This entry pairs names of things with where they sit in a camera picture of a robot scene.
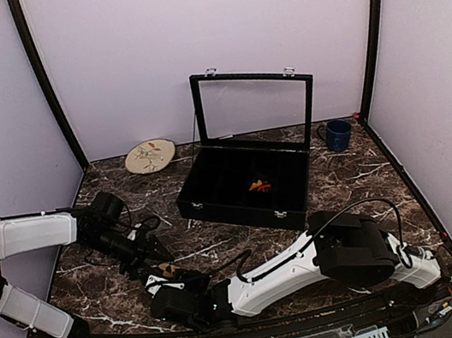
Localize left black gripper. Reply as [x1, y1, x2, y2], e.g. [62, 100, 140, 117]
[82, 218, 175, 287]

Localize brown tan argyle sock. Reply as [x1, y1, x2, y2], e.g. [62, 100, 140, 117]
[158, 263, 179, 278]

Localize red yellow black argyle sock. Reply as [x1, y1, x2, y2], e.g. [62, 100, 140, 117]
[248, 179, 272, 193]

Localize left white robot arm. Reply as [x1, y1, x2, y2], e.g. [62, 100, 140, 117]
[0, 192, 173, 338]

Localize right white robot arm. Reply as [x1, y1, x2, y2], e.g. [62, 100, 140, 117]
[145, 206, 445, 334]

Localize floral ceramic plate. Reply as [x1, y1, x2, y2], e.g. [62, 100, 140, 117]
[124, 139, 176, 175]

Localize black display box with lid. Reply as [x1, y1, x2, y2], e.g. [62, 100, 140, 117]
[176, 67, 313, 231]

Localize dark blue mug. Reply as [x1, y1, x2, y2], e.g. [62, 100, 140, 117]
[316, 119, 352, 153]

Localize black front rail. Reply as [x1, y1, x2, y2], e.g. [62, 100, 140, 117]
[28, 259, 452, 338]

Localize left black frame post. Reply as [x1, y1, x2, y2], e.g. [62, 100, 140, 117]
[6, 0, 90, 171]

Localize black frame post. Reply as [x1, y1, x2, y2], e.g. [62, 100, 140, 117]
[359, 0, 382, 124]
[6, 0, 90, 171]

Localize right black frame post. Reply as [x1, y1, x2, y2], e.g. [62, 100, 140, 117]
[359, 0, 382, 124]

